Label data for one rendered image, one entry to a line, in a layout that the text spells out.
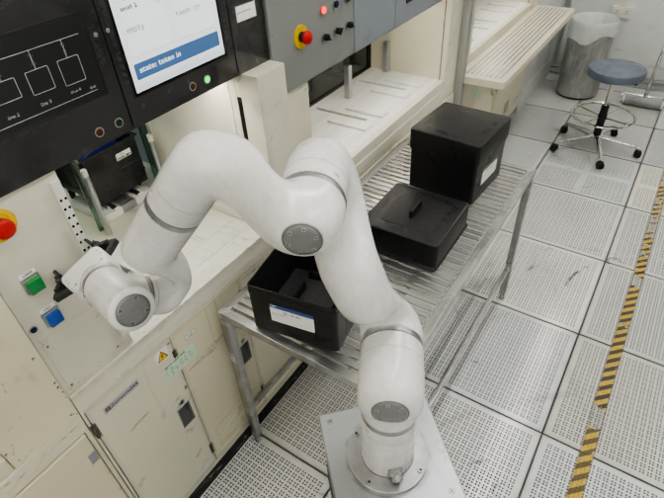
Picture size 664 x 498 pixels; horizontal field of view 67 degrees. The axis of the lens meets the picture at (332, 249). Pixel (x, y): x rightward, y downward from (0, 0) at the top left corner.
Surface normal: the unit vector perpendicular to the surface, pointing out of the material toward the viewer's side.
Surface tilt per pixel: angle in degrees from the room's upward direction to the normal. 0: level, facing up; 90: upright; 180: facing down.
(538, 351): 0
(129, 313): 78
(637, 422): 0
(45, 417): 90
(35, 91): 90
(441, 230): 0
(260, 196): 57
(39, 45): 90
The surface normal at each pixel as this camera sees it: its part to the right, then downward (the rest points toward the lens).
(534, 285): -0.05, -0.77
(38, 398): 0.83, 0.32
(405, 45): -0.55, 0.56
